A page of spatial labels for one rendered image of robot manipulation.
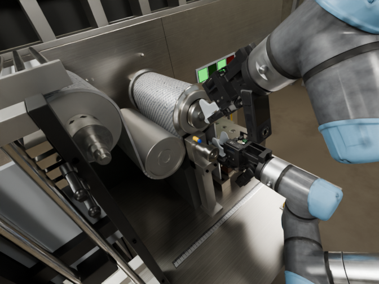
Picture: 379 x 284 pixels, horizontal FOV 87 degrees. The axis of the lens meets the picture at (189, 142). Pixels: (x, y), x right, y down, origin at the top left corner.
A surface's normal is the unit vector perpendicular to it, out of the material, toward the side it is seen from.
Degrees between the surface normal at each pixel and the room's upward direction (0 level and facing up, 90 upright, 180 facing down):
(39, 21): 90
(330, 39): 61
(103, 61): 90
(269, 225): 0
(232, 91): 50
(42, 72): 90
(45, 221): 90
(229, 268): 0
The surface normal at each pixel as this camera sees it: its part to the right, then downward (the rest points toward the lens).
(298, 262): -0.58, -0.72
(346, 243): -0.18, -0.77
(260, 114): 0.57, 0.28
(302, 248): -0.38, -0.77
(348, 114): -0.77, 0.14
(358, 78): -0.40, 0.00
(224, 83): 0.37, -0.20
